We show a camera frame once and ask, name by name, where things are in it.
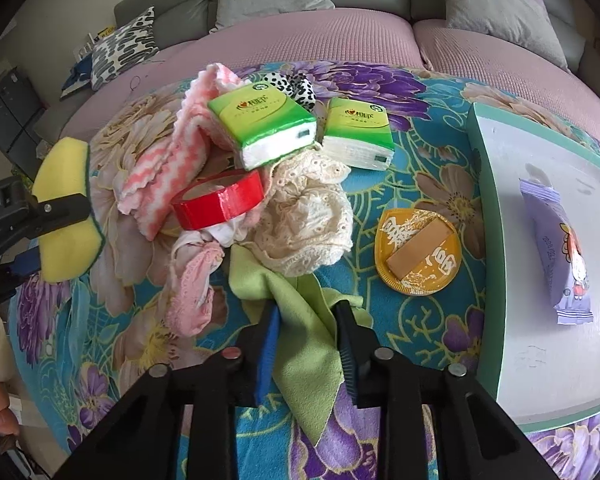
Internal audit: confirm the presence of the tan adhesive bandage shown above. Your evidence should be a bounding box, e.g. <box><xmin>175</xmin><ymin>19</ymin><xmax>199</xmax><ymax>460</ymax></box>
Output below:
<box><xmin>386</xmin><ymin>220</ymin><xmax>456</xmax><ymax>278</ymax></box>

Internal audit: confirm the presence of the blue cloth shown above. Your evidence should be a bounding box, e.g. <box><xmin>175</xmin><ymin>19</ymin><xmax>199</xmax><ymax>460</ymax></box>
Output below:
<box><xmin>60</xmin><ymin>52</ymin><xmax>95</xmax><ymax>98</ymax></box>

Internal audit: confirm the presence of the large cream lace scrunchie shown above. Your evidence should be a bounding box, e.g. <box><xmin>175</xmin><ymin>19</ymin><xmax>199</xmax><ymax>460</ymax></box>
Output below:
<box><xmin>252</xmin><ymin>180</ymin><xmax>354</xmax><ymax>277</ymax></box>

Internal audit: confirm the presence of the pink white striped cloth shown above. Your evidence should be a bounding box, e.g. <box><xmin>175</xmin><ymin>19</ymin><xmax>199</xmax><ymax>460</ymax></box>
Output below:
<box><xmin>117</xmin><ymin>62</ymin><xmax>253</xmax><ymax>241</ymax></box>

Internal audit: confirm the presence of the yellow sponge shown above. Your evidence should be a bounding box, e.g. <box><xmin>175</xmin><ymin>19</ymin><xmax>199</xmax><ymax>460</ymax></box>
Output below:
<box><xmin>32</xmin><ymin>136</ymin><xmax>105</xmax><ymax>281</ymax></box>

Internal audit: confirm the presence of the red tape roll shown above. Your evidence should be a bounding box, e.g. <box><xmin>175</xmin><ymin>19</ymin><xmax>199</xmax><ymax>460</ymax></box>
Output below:
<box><xmin>170</xmin><ymin>169</ymin><xmax>264</xmax><ymax>231</ymax></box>

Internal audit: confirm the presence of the yellow round dish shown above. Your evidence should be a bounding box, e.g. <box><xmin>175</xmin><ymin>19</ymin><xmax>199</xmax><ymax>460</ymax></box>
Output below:
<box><xmin>374</xmin><ymin>206</ymin><xmax>463</xmax><ymax>296</ymax></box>

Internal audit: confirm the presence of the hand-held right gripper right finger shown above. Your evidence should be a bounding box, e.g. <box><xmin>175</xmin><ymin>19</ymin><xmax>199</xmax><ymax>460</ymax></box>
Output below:
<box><xmin>332</xmin><ymin>301</ymin><xmax>556</xmax><ymax>480</ymax></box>

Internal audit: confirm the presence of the dark cabinet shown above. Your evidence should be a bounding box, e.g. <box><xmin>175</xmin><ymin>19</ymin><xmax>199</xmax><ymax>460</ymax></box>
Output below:
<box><xmin>0</xmin><ymin>65</ymin><xmax>46</xmax><ymax>181</ymax></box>

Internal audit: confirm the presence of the black white spotted scrunchie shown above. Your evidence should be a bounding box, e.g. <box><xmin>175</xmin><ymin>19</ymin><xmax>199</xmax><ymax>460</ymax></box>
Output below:
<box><xmin>260</xmin><ymin>72</ymin><xmax>316</xmax><ymax>110</ymax></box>

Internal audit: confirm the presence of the grey pink cushion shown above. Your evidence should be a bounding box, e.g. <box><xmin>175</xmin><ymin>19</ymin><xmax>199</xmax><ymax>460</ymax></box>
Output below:
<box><xmin>442</xmin><ymin>0</ymin><xmax>570</xmax><ymax>71</ymax></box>

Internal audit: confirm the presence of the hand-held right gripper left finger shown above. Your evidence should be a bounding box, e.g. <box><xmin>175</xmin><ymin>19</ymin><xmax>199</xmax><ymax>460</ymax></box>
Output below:
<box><xmin>52</xmin><ymin>302</ymin><xmax>283</xmax><ymax>480</ymax></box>

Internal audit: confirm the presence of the green microfiber cloth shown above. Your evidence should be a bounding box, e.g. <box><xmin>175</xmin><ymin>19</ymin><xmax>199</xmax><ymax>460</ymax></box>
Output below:
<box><xmin>228</xmin><ymin>244</ymin><xmax>373</xmax><ymax>448</ymax></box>

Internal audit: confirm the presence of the green tissue pack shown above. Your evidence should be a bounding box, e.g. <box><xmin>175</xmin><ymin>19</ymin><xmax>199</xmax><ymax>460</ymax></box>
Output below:
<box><xmin>321</xmin><ymin>97</ymin><xmax>396</xmax><ymax>169</ymax></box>
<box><xmin>207</xmin><ymin>82</ymin><xmax>318</xmax><ymax>171</ymax></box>

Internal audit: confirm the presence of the small cream lace scrunchie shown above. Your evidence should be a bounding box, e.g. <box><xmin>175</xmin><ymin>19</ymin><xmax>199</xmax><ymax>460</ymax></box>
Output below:
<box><xmin>272</xmin><ymin>149</ymin><xmax>352</xmax><ymax>196</ymax></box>

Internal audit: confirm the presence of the floral blanket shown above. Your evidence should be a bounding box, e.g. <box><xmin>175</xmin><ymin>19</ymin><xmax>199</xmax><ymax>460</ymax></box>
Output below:
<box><xmin>7</xmin><ymin>60</ymin><xmax>600</xmax><ymax>480</ymax></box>

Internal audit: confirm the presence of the black white patterned cushion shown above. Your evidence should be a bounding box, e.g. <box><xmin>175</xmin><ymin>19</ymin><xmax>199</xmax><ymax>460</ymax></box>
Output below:
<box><xmin>90</xmin><ymin>6</ymin><xmax>160</xmax><ymax>92</ymax></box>

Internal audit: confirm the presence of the pink lace cloth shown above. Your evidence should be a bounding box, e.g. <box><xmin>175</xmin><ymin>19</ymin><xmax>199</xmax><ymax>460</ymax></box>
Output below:
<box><xmin>165</xmin><ymin>240</ymin><xmax>226</xmax><ymax>338</ymax></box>

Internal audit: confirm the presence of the teal white tray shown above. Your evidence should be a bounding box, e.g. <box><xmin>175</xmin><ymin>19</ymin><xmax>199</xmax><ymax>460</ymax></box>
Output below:
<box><xmin>466</xmin><ymin>102</ymin><xmax>600</xmax><ymax>435</ymax></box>

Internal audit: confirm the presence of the pink sofa cover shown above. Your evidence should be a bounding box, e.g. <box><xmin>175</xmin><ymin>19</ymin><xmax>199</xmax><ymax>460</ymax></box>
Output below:
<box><xmin>32</xmin><ymin>7</ymin><xmax>600</xmax><ymax>161</ymax></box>

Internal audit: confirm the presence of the purple wipes packet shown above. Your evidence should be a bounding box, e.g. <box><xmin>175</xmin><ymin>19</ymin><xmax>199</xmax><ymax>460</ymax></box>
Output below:
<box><xmin>518</xmin><ymin>164</ymin><xmax>595</xmax><ymax>326</ymax></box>

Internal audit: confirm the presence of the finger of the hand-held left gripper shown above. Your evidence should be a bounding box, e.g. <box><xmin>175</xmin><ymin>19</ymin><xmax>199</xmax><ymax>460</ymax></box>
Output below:
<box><xmin>25</xmin><ymin>192</ymin><xmax>91</xmax><ymax>227</ymax></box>
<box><xmin>0</xmin><ymin>252</ymin><xmax>43</xmax><ymax>311</ymax></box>

